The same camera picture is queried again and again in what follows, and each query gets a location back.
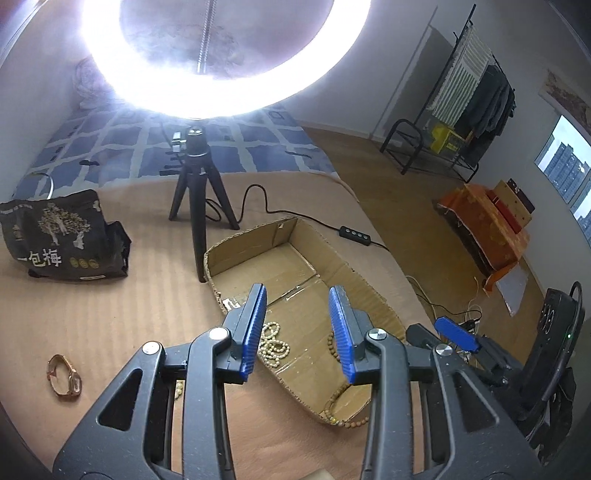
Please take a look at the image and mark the black cable with inline switch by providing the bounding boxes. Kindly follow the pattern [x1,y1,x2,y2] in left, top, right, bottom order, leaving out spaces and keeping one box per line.
[205,185,386,250]

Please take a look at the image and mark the white ring light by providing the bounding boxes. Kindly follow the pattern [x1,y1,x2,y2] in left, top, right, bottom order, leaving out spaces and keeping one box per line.
[81,0,372,121]

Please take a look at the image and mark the white floor cable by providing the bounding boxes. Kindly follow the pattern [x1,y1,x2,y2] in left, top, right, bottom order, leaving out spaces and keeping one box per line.
[406,276,485,333]

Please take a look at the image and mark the black metal shoe rack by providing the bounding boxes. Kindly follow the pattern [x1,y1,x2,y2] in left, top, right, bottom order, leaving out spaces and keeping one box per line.
[381,119,481,183]

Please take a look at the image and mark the window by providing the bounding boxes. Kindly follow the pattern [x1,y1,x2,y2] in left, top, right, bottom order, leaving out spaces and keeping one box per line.
[534,114,591,232]

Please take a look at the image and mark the orange covered low table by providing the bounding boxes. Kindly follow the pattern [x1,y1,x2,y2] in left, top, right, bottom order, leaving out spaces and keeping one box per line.
[434,184,532,294]

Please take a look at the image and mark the white pearl necklace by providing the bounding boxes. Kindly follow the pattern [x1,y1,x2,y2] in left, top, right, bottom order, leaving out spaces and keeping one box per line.
[259,322,291,370]

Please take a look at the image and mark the black tripod stand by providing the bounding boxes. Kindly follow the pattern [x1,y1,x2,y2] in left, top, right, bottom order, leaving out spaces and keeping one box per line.
[168,121,241,283]

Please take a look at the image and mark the dark brown box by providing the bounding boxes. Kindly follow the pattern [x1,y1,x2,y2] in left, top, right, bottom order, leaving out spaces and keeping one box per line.
[505,178,536,214]

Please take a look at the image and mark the wall poster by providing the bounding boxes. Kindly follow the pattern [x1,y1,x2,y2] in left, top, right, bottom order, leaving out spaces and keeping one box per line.
[538,68,591,125]

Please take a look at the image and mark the rolled floral quilt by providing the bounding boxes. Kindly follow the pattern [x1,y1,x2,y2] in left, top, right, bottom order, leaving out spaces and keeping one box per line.
[74,58,116,110]

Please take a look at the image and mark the tan wooden box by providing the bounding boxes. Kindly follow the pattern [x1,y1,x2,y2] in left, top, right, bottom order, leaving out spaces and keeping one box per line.
[490,181,532,234]

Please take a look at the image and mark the white cord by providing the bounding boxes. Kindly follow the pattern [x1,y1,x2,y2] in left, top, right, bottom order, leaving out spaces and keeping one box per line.
[28,173,56,200]

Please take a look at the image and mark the striped towel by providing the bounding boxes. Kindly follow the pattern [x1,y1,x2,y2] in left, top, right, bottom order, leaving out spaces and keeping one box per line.
[431,25,492,125]

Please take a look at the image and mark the dark hanging clothes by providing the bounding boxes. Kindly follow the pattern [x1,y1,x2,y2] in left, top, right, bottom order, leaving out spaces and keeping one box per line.
[455,65,517,160]

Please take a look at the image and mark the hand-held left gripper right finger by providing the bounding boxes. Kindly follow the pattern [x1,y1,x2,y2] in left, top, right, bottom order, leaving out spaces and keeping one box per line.
[328,285,546,480]

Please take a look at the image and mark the gold wrist watch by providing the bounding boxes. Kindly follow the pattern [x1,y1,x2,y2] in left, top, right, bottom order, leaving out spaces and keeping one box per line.
[46,354,84,398]

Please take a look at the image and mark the clear plastic sheet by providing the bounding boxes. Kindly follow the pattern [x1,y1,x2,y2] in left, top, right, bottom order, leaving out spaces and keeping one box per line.
[496,268,529,317]

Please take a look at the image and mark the yellow crate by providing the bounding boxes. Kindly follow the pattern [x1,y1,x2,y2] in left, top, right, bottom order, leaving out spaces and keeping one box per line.
[431,124,467,153]

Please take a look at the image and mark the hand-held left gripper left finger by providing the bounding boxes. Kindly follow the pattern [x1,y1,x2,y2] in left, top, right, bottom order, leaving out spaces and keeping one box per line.
[53,282,269,480]

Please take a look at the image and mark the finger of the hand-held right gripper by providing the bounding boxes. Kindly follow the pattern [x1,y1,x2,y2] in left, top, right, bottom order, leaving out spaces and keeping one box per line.
[434,316,522,386]
[405,323,445,352]

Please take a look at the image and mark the brown wooden bead necklace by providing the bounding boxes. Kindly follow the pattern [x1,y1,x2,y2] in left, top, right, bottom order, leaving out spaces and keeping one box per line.
[323,335,370,428]

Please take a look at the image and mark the black clothes rack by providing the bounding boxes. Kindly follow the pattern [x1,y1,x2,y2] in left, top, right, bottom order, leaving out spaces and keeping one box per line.
[422,4,518,139]

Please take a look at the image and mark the black printed snack bag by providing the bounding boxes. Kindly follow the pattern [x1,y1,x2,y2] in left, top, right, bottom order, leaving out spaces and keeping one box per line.
[0,189,132,282]

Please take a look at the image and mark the cardboard box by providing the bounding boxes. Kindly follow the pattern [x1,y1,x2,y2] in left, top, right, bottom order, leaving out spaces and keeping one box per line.
[203,217,407,424]

